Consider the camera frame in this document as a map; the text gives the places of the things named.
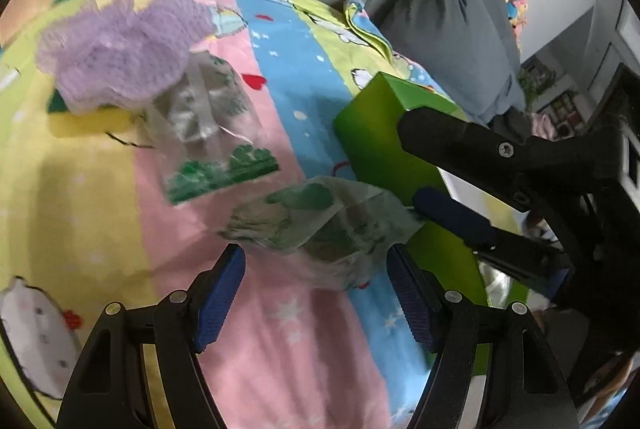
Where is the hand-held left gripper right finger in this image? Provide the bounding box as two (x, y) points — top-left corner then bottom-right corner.
(386, 243), (581, 429)

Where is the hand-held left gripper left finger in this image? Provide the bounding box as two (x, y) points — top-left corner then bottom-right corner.
(57, 243), (247, 429)

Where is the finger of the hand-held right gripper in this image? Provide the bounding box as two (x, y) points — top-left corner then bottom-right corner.
(412, 187), (572, 298)
(395, 106), (626, 215)

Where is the green box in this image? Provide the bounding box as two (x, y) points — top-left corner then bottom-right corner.
(332, 71), (531, 377)

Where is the clear plastic bag green print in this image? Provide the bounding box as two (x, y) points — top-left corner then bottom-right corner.
(145, 54), (280, 207)
(217, 175), (426, 292)

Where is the green and yellow scrub sponge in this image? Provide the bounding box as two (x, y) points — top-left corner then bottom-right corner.
(47, 91), (146, 140)

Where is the potted plant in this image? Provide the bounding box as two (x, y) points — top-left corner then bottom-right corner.
(517, 58), (557, 110)

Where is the grey ribbed cushion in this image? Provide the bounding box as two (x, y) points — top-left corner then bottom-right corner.
(380, 0), (526, 124)

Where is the cartoon printed blanket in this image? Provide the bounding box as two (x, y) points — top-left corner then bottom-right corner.
(0, 0), (501, 429)

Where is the purple mesh cloth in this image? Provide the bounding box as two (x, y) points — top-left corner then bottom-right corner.
(37, 0), (216, 114)

